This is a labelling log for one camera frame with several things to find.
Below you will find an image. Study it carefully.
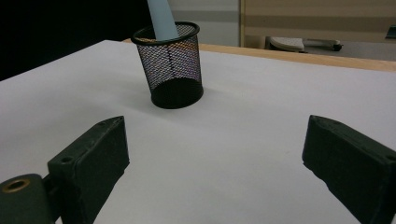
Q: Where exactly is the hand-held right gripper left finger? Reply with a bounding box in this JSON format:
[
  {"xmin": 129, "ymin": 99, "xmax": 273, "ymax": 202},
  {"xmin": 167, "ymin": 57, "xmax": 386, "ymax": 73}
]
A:
[{"xmin": 47, "ymin": 115, "xmax": 131, "ymax": 224}]

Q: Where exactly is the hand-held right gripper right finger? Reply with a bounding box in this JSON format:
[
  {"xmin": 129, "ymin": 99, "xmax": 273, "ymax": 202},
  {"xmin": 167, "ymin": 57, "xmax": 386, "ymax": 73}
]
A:
[{"xmin": 302, "ymin": 114, "xmax": 396, "ymax": 224}]

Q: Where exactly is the black mesh pen holder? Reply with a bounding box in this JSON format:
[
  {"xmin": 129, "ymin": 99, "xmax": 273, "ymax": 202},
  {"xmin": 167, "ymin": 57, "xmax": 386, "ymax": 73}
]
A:
[{"xmin": 130, "ymin": 21, "xmax": 205, "ymax": 110}]

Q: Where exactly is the light blue hairbrush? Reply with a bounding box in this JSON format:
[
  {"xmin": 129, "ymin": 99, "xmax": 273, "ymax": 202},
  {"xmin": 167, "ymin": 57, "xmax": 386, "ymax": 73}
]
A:
[{"xmin": 146, "ymin": 0, "xmax": 180, "ymax": 42}]

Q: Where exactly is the white table cover sheet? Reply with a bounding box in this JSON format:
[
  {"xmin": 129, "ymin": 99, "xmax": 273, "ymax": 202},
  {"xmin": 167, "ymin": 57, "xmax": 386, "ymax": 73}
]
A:
[{"xmin": 0, "ymin": 39, "xmax": 396, "ymax": 224}]

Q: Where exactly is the office chair base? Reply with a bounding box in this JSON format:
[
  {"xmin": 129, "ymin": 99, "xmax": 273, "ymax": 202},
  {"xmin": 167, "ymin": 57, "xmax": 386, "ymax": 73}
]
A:
[{"xmin": 265, "ymin": 35, "xmax": 344, "ymax": 52}]

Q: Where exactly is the black curtain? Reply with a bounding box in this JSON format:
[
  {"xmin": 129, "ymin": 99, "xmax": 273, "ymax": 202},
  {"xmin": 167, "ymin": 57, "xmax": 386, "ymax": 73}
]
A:
[{"xmin": 0, "ymin": 0, "xmax": 153, "ymax": 82}]

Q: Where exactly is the wooden desk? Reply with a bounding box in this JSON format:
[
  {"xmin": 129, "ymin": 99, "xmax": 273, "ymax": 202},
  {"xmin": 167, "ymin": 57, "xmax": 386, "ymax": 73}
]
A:
[{"xmin": 238, "ymin": 0, "xmax": 396, "ymax": 49}]

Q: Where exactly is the white cabinet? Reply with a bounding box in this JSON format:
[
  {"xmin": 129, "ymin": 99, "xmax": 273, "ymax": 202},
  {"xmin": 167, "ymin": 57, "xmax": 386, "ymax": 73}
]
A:
[{"xmin": 167, "ymin": 0, "xmax": 241, "ymax": 48}]

